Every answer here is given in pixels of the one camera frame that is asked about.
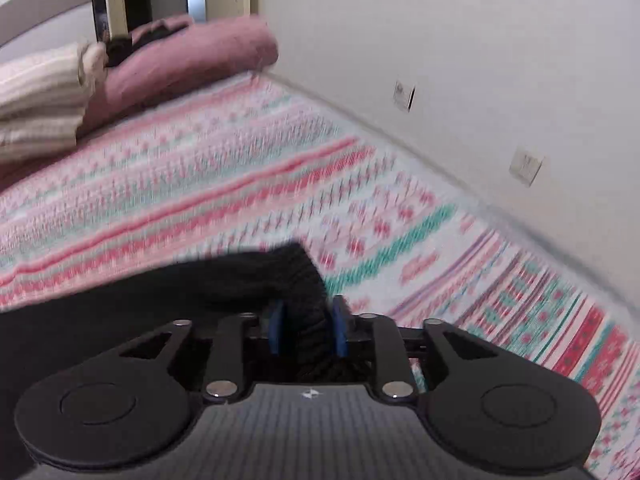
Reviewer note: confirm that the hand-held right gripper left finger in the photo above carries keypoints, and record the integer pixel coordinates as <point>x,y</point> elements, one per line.
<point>275,327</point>

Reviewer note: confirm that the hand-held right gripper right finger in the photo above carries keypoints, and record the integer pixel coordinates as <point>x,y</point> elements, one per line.
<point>341,329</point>

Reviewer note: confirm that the black pants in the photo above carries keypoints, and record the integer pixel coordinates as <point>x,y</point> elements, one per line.
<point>150,292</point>

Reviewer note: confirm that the patterned knit-print bedspread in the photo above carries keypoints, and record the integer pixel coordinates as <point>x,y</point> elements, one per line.
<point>210,170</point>

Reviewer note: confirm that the pink pillow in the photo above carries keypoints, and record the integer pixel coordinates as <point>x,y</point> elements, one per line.
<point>200,55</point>

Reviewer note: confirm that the black garment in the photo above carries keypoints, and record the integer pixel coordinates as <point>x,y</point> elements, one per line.
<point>135,42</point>

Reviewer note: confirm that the cream striped cloth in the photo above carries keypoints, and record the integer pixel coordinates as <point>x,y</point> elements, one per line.
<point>40,95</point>

